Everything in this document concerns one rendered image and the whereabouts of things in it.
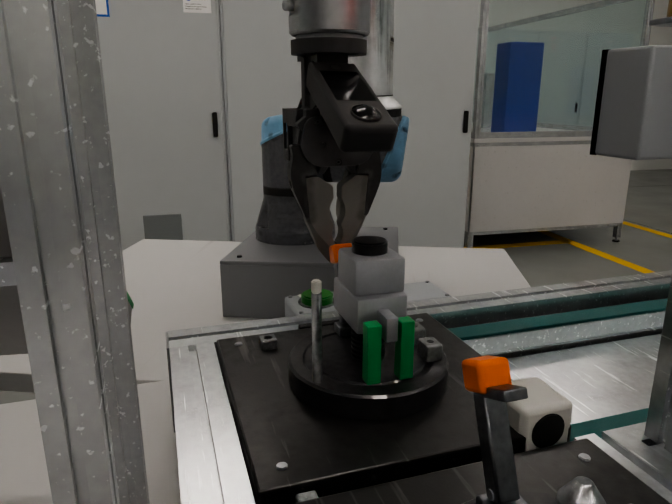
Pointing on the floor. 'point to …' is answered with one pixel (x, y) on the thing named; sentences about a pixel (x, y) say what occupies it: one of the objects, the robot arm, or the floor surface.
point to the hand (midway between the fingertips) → (336, 252)
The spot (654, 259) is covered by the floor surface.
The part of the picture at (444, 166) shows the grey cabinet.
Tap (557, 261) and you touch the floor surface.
